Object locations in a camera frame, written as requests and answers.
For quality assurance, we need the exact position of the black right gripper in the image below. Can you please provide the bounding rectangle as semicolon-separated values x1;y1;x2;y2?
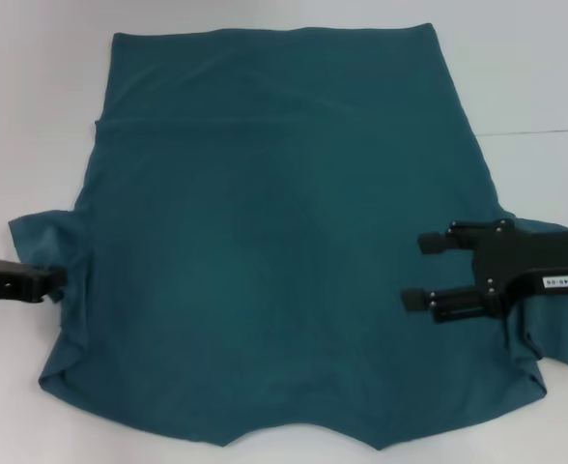
402;219;568;324

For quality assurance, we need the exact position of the teal blue shirt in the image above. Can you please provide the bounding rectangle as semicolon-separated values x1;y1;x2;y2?
7;22;568;439

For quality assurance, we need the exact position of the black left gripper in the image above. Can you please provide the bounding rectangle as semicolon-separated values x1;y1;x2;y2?
0;255;68;305

